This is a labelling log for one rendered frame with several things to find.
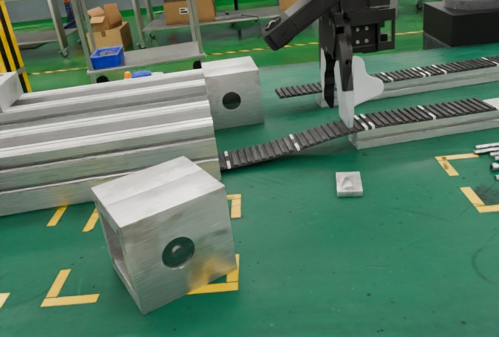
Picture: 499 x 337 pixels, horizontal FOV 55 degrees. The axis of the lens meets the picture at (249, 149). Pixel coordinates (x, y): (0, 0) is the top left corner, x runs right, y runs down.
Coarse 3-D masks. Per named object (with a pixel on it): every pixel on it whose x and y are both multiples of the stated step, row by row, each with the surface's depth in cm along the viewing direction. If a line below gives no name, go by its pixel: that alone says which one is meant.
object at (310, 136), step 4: (308, 128) 71; (304, 132) 70; (308, 132) 71; (312, 132) 70; (304, 136) 69; (308, 136) 69; (312, 136) 69; (316, 136) 68; (308, 140) 68; (312, 140) 68; (316, 140) 67; (320, 140) 67; (308, 144) 67; (312, 144) 67; (316, 144) 67
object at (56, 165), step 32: (32, 128) 67; (64, 128) 66; (96, 128) 67; (128, 128) 67; (160, 128) 61; (192, 128) 61; (0, 160) 59; (32, 160) 60; (64, 160) 61; (96, 160) 61; (128, 160) 61; (160, 160) 62; (192, 160) 64; (0, 192) 62; (32, 192) 61; (64, 192) 62
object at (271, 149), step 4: (272, 140) 71; (264, 144) 70; (268, 144) 71; (272, 144) 70; (264, 148) 70; (268, 148) 69; (272, 148) 69; (276, 148) 68; (268, 152) 68; (272, 152) 68; (276, 152) 67; (280, 152) 67; (268, 156) 67; (272, 156) 67; (276, 156) 67; (280, 156) 67
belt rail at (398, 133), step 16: (496, 112) 69; (384, 128) 68; (400, 128) 68; (416, 128) 69; (432, 128) 70; (448, 128) 69; (464, 128) 70; (480, 128) 70; (368, 144) 69; (384, 144) 69
